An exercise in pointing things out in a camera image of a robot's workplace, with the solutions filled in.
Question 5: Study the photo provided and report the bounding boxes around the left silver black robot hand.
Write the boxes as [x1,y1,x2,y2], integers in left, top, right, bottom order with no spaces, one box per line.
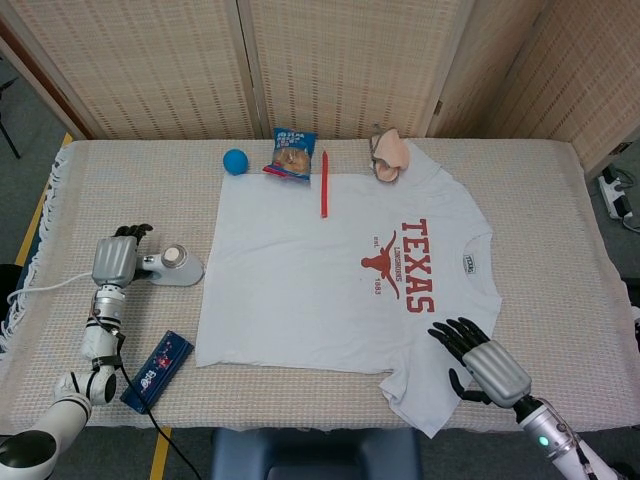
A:
[91,223,155,289]

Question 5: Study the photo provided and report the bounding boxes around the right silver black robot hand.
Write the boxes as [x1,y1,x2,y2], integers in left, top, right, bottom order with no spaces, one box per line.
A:
[427,317,533,407]

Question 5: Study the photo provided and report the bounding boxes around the white handheld steamer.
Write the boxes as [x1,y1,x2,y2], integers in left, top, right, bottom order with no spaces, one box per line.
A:
[139,243,206,288]

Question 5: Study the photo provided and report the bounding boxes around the white Texas t-shirt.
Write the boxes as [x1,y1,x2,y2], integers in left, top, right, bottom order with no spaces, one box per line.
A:
[195,139,504,440]

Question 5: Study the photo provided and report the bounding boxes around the beige woven table cloth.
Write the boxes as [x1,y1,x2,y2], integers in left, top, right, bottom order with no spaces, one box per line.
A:
[0,137,640,436]

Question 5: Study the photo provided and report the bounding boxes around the dark blue printed box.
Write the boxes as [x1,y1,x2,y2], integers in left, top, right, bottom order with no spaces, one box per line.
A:
[119,329,195,414]

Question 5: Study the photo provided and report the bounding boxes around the blue ball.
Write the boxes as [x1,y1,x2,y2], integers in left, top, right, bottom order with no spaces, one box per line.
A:
[222,148,250,177]

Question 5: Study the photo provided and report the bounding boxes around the black chair legs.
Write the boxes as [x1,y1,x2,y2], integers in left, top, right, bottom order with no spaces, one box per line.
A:
[0,74,24,160]

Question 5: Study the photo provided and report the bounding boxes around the woven folding screen panel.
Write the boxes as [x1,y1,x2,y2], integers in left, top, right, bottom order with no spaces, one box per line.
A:
[0,0,256,142]
[439,0,640,174]
[237,0,449,141]

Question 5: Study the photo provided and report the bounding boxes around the blue padded seat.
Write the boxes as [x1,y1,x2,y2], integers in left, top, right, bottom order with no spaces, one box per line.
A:
[209,427,424,480]

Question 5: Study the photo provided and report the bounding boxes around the blue snack bag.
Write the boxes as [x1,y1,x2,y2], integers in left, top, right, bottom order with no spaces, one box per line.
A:
[263,127,320,189]

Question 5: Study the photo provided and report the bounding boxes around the white power strip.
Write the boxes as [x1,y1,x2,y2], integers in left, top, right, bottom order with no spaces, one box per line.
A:
[598,166,635,220]

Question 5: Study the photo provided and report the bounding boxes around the red pen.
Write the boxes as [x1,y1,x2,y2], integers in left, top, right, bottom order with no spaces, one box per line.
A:
[320,149,332,219]

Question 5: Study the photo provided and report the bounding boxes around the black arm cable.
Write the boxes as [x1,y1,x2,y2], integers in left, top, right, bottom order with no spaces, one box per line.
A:
[115,363,202,480]

